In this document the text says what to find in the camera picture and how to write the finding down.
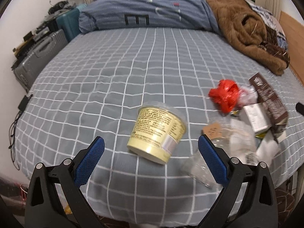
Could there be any white paper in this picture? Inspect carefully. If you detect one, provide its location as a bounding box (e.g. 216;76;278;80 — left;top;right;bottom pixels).
256;130;280;167

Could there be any clear plastic bag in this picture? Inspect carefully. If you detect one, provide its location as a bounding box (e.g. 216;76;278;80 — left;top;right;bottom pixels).
181;141;240;188

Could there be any brown paper tag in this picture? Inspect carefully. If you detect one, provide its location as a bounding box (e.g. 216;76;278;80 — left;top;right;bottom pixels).
202;122;222;139

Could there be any small white carton box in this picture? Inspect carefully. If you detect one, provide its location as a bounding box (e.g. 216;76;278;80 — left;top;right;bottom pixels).
240;103;272;135

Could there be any brown snack wrapper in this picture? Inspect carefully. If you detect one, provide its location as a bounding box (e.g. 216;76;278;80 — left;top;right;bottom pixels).
249;73;289;136

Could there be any red plastic bag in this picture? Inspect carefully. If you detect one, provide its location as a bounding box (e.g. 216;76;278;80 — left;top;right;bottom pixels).
209;79;239;113

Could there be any cream instant noodle cup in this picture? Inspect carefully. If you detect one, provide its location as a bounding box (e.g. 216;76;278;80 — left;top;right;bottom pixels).
127;101;187;165

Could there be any grey checked bed sheet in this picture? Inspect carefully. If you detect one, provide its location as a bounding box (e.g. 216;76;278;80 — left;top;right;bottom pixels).
15;28;303;227

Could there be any grey hard suitcase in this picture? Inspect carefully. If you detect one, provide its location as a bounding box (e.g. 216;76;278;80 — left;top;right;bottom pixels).
12;29;68;93

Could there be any wooden headboard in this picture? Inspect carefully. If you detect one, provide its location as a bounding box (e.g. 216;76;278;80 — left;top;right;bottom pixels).
279;11;304;84

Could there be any teal suitcase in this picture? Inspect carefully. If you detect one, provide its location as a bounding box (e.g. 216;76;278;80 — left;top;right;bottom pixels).
56;8;80;42

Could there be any brown fleece blanket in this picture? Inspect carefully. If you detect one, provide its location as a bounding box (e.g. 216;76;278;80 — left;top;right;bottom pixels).
206;0;290;76

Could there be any patterned pillow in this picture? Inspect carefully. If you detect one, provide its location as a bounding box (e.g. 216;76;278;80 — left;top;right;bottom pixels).
249;3;288;51

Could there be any blue striped duvet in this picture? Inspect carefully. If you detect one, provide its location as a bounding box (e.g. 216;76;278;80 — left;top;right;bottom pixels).
79;0;220;34

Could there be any black charger with cable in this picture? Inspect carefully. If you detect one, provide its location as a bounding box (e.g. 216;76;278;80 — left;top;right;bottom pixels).
8;94;32;171

